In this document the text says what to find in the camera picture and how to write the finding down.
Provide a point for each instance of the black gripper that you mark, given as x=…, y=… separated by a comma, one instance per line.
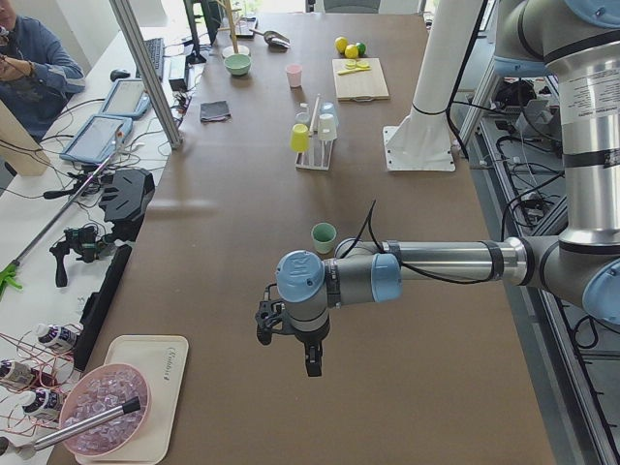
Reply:
x=310, y=344

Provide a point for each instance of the green cup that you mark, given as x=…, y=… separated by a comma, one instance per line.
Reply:
x=323, y=237

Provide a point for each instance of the pink cup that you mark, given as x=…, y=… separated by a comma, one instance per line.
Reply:
x=294, y=75

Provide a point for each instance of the yellow cup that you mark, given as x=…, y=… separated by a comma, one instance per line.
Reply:
x=299, y=140

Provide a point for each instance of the white cup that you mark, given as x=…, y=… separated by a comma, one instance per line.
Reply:
x=327, y=128

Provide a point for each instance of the grey cup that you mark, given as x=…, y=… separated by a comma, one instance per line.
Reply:
x=303, y=118

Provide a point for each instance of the light blue cup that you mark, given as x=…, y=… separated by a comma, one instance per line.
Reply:
x=328, y=108

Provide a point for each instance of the cream plastic tray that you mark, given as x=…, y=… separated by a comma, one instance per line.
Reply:
x=161, y=360

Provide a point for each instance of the grey folded cloth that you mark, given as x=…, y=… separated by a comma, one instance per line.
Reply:
x=214, y=111

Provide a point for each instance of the wooden cutting board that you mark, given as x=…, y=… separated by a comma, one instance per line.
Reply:
x=361, y=87

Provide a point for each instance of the blue teach pendant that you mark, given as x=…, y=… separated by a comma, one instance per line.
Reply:
x=96, y=139
x=127, y=98

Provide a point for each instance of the yellow plastic knife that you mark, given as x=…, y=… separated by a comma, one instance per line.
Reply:
x=352, y=71

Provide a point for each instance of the green bowl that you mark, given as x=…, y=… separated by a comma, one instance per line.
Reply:
x=238, y=64

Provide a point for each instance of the reacher grabber stick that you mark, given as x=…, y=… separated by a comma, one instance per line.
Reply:
x=8, y=273

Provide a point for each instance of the yellow lemon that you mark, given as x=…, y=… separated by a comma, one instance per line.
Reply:
x=351, y=51
x=341, y=44

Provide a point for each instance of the wooden mug tree stand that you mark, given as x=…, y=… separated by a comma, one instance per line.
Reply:
x=232, y=18

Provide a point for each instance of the metal scoop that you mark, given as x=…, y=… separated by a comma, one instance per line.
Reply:
x=273, y=38

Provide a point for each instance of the black keyboard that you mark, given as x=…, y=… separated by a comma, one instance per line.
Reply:
x=155, y=49

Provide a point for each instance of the black monitor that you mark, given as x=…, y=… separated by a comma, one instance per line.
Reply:
x=210, y=12

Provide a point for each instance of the seated person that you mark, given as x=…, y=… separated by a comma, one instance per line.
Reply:
x=38, y=75

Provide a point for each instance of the white wire cup holder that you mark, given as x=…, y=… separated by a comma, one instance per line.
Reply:
x=318, y=155

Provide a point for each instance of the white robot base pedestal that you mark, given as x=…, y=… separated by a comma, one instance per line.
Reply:
x=422, y=141

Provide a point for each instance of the aluminium frame post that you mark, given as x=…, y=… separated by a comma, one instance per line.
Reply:
x=130, y=28

